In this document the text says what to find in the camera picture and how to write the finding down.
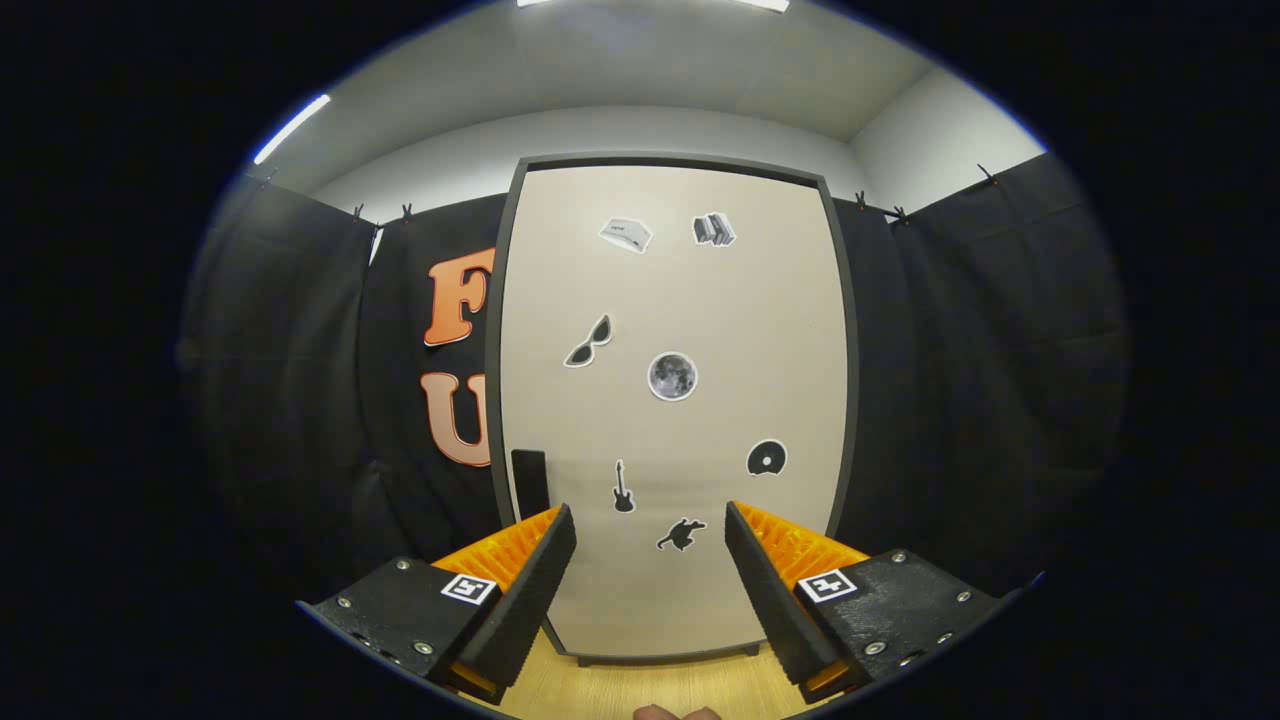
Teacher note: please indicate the black backdrop cloth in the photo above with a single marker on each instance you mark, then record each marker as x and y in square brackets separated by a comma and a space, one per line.
[950, 400]

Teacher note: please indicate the long ceiling light strip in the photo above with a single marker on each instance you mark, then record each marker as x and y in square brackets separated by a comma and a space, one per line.
[292, 130]

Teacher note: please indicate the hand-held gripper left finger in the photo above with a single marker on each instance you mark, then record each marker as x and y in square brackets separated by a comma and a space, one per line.
[530, 600]

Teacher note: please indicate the row of black cloth clips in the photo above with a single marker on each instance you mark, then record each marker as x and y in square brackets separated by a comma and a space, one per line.
[406, 212]

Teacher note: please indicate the dark gray shoe cabinet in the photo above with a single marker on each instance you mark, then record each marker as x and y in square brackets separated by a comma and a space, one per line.
[493, 380]

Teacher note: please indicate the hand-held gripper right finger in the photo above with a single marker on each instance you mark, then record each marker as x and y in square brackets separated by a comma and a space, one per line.
[775, 605]

